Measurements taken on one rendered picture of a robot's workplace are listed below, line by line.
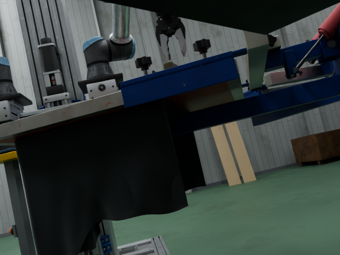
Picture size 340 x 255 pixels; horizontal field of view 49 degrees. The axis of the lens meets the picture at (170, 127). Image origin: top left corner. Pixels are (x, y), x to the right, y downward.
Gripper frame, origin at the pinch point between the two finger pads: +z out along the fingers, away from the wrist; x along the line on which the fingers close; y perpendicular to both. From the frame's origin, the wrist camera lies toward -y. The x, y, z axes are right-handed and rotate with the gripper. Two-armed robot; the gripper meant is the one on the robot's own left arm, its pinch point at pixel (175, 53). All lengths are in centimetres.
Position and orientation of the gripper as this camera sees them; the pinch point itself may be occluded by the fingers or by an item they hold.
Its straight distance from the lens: 127.6
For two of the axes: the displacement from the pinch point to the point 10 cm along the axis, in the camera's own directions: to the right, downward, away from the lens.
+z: 2.3, 9.7, -1.0
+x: -9.5, 2.4, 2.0
